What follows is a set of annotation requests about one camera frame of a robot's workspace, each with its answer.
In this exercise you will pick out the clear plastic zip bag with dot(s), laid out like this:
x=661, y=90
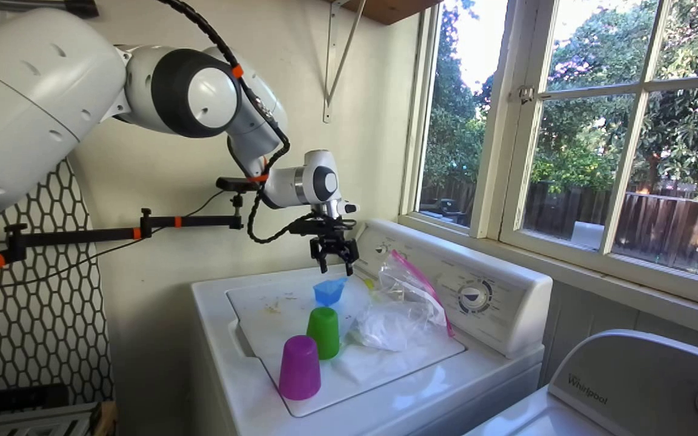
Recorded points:
x=398, y=324

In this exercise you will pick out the white washer control knob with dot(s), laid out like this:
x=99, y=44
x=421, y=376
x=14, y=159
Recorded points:
x=474, y=296

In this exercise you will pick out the white Amana washing machine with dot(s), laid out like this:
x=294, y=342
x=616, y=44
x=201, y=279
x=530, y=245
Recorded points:
x=414, y=378

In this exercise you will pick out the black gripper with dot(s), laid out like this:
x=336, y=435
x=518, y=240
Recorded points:
x=334, y=233

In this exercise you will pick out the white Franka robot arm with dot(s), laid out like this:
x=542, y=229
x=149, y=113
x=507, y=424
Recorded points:
x=35, y=98

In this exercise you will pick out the cream wooden window frame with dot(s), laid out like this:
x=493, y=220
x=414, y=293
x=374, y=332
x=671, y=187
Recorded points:
x=510, y=123

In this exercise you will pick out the pink plastic cup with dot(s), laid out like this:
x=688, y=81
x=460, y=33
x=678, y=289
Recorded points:
x=299, y=368

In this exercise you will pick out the green plastic cup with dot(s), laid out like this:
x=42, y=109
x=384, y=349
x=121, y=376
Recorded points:
x=325, y=332

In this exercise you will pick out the brown wooden shelf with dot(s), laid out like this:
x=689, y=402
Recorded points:
x=386, y=9

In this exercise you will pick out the white Whirlpool laundry machine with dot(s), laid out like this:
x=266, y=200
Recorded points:
x=631, y=378

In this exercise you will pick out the black hexagon mesh panel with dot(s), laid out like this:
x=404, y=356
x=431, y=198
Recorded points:
x=35, y=324

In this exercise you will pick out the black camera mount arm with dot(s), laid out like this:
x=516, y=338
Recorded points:
x=83, y=235

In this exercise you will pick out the blue measuring cup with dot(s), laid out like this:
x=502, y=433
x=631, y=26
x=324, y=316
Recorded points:
x=331, y=291

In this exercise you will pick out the black exterior camera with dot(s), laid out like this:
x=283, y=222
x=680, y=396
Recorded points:
x=237, y=184

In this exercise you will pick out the wooden garden fence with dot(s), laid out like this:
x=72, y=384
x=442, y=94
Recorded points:
x=655, y=222

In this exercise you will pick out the yellow-green plastic spoon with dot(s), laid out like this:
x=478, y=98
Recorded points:
x=368, y=279

